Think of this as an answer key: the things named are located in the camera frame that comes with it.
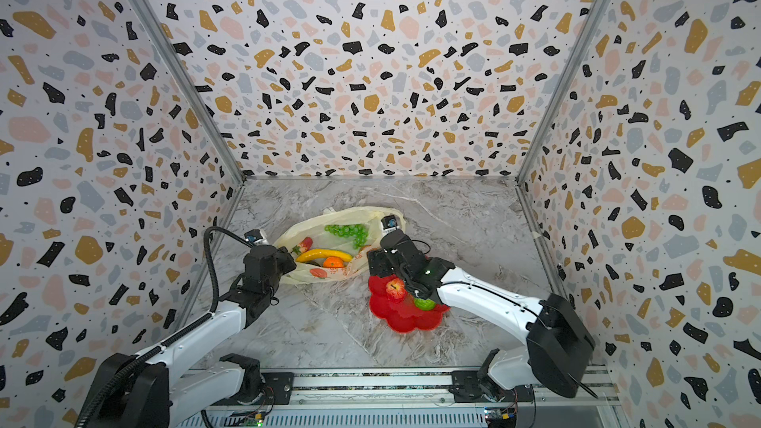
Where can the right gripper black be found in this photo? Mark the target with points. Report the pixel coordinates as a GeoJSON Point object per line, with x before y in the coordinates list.
{"type": "Point", "coordinates": [377, 259]}

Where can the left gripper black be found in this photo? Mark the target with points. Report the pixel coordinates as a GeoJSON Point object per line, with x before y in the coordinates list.
{"type": "Point", "coordinates": [280, 256]}

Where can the red apple toy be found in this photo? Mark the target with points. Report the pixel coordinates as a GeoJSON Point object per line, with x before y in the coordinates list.
{"type": "Point", "coordinates": [395, 289]}

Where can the orange fruit toy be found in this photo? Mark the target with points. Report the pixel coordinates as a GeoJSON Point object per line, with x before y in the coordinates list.
{"type": "Point", "coordinates": [333, 263]}

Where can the cream plastic bag orange print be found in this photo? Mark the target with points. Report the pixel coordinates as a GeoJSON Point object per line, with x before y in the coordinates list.
{"type": "Point", "coordinates": [335, 245]}

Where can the lime green bumpy fruit toy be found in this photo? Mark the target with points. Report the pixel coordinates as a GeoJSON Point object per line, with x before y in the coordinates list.
{"type": "Point", "coordinates": [424, 304]}

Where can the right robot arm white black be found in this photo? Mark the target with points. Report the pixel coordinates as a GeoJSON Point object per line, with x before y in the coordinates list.
{"type": "Point", "coordinates": [556, 347]}

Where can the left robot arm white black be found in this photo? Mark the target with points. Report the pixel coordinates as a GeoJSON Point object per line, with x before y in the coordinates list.
{"type": "Point", "coordinates": [153, 388]}

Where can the small red fruit toy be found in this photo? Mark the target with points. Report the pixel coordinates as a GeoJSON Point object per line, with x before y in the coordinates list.
{"type": "Point", "coordinates": [303, 246]}

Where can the yellow banana toy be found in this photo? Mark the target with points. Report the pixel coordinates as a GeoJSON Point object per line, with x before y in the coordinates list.
{"type": "Point", "coordinates": [318, 254]}

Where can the green grapes bunch toy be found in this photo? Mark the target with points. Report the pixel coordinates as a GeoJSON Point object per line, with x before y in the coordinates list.
{"type": "Point", "coordinates": [357, 233]}

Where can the red flower-shaped plate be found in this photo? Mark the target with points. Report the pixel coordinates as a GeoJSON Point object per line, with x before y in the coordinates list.
{"type": "Point", "coordinates": [401, 315]}

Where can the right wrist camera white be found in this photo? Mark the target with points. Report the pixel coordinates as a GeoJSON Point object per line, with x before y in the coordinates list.
{"type": "Point", "coordinates": [390, 223]}

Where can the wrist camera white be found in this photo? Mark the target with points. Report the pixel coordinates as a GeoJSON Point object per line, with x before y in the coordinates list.
{"type": "Point", "coordinates": [256, 237]}
{"type": "Point", "coordinates": [390, 223]}

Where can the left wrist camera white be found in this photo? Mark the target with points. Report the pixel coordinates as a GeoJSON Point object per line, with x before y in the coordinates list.
{"type": "Point", "coordinates": [256, 237]}

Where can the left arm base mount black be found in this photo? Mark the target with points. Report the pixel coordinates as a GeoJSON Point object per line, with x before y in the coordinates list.
{"type": "Point", "coordinates": [272, 389]}

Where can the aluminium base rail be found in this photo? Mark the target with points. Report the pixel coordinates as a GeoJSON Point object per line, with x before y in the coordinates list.
{"type": "Point", "coordinates": [416, 397]}

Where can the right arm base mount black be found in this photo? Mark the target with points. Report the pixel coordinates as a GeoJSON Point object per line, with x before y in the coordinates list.
{"type": "Point", "coordinates": [469, 386]}

